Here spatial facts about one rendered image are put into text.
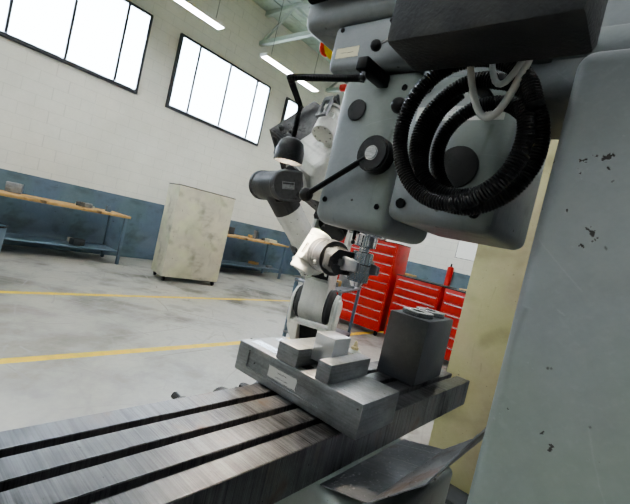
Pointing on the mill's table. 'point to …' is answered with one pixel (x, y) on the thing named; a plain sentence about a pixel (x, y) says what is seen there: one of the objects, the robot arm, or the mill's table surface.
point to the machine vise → (323, 386)
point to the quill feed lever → (378, 163)
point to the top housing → (344, 16)
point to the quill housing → (357, 113)
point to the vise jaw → (296, 351)
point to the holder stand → (414, 344)
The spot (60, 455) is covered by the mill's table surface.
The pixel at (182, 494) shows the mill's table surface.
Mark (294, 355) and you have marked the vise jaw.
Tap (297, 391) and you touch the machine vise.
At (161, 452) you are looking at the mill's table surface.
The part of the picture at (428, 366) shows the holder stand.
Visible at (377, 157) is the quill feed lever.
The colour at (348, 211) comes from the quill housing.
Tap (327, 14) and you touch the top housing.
